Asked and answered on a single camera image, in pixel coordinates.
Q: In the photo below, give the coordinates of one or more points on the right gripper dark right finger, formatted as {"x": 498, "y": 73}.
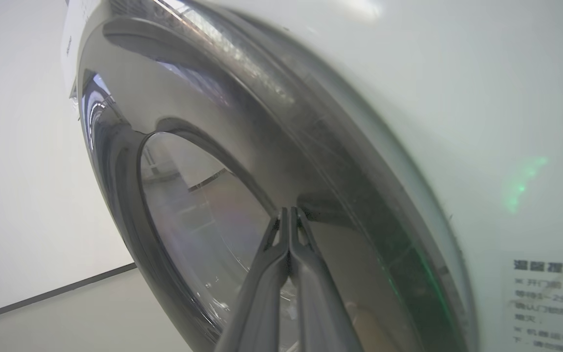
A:
{"x": 318, "y": 308}

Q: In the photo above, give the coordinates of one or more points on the white front-load washing machine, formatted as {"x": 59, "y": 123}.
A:
{"x": 457, "y": 98}

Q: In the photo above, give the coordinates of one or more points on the printed text warning label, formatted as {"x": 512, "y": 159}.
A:
{"x": 550, "y": 303}

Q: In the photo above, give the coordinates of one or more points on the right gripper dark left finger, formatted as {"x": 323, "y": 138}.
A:
{"x": 257, "y": 303}

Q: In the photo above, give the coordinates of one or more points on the black round glass washer door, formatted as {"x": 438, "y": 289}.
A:
{"x": 203, "y": 98}

